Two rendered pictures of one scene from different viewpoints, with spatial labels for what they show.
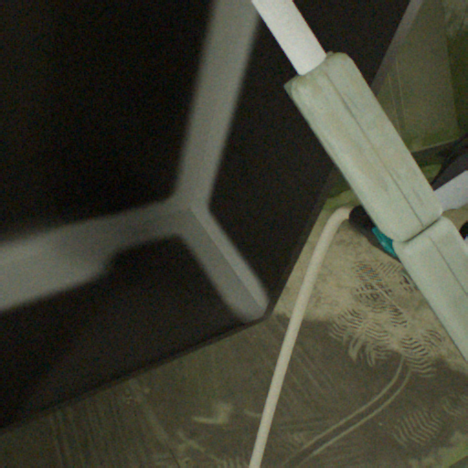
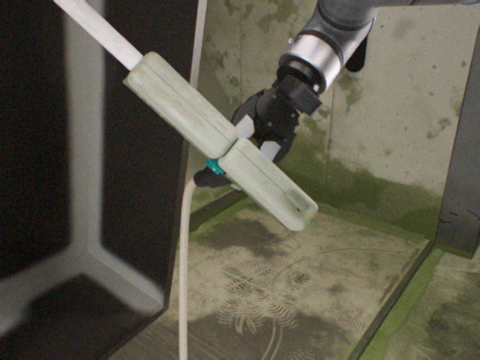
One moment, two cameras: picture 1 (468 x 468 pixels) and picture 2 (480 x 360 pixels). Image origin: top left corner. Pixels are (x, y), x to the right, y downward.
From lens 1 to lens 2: 0.17 m
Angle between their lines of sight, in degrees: 22
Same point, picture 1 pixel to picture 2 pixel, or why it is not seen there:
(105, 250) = (21, 302)
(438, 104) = not seen: hidden behind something
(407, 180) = (212, 117)
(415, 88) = not seen: hidden behind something
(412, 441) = not seen: outside the picture
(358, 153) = (178, 106)
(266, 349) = (175, 349)
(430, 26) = (223, 108)
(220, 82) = (88, 150)
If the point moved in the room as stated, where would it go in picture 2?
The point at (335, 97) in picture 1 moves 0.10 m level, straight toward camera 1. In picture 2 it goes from (154, 76) to (152, 94)
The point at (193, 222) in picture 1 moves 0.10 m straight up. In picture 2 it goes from (92, 261) to (88, 232)
